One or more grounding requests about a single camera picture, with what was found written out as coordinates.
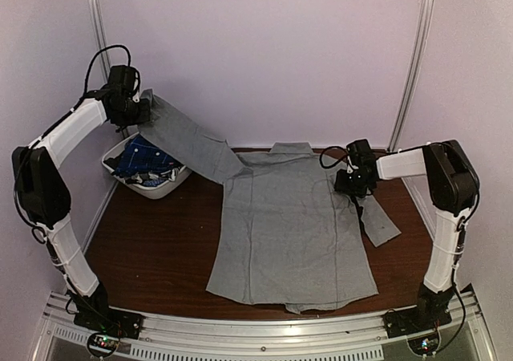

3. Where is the white plastic basket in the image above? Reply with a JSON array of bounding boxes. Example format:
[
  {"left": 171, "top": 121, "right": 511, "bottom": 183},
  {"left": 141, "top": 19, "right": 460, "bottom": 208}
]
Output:
[{"left": 101, "top": 133, "right": 192, "bottom": 200}]

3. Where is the grey long sleeve shirt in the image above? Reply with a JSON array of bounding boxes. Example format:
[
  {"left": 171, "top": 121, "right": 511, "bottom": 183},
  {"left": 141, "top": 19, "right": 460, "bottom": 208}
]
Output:
[{"left": 139, "top": 89, "right": 400, "bottom": 314}]

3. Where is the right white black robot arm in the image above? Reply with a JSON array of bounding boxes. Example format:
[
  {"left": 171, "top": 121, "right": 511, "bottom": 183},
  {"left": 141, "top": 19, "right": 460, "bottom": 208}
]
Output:
[{"left": 334, "top": 139, "right": 480, "bottom": 331}]

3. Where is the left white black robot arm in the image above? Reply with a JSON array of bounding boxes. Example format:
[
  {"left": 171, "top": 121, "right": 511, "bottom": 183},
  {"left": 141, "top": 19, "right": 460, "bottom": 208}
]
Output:
[{"left": 12, "top": 65, "right": 150, "bottom": 298}]

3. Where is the blue plaid shirt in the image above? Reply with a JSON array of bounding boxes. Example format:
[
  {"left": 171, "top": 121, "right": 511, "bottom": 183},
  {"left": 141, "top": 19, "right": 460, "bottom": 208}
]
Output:
[{"left": 113, "top": 135, "right": 183, "bottom": 177}]

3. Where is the black white patterned shirt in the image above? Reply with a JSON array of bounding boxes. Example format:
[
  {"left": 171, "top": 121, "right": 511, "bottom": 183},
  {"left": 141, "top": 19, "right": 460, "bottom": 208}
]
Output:
[{"left": 103, "top": 156, "right": 185, "bottom": 188}]

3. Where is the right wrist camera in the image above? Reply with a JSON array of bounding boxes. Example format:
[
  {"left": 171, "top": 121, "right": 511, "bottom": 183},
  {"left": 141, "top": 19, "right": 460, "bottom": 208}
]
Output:
[{"left": 346, "top": 142, "right": 360, "bottom": 172}]

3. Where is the right black cable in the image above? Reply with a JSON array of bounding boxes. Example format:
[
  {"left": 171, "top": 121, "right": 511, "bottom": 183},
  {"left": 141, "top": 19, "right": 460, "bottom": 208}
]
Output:
[{"left": 318, "top": 145, "right": 353, "bottom": 171}]

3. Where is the black cable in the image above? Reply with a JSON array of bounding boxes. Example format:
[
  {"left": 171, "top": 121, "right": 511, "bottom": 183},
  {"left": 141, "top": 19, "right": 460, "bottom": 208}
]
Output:
[
  {"left": 318, "top": 145, "right": 353, "bottom": 171},
  {"left": 82, "top": 44, "right": 133, "bottom": 97}
]

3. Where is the left black cable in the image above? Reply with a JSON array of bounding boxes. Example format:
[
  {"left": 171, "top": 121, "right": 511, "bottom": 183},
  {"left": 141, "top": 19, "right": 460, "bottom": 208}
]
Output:
[{"left": 82, "top": 44, "right": 133, "bottom": 97}]

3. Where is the left aluminium frame post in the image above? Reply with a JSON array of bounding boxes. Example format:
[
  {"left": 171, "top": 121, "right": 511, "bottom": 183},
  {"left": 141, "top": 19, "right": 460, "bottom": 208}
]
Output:
[{"left": 87, "top": 0, "right": 111, "bottom": 81}]

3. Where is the aluminium frame post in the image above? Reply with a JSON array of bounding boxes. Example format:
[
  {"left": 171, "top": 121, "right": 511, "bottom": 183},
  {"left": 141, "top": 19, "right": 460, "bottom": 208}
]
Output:
[
  {"left": 87, "top": 0, "right": 111, "bottom": 81},
  {"left": 387, "top": 0, "right": 435, "bottom": 152}
]

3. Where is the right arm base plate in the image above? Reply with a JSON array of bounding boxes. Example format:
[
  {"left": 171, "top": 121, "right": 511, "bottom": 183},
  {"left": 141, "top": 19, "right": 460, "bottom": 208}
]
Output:
[{"left": 382, "top": 306, "right": 452, "bottom": 359}]

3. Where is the front aluminium rail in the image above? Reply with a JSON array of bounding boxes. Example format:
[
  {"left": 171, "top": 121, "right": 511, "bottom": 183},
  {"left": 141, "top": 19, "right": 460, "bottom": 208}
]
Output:
[{"left": 39, "top": 292, "right": 494, "bottom": 361}]

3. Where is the right aluminium frame post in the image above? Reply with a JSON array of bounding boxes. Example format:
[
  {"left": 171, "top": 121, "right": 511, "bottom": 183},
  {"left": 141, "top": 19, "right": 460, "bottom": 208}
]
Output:
[{"left": 387, "top": 0, "right": 435, "bottom": 152}]

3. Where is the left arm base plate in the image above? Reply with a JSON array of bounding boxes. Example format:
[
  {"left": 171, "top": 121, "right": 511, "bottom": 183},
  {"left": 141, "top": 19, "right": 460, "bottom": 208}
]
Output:
[{"left": 74, "top": 309, "right": 143, "bottom": 359}]

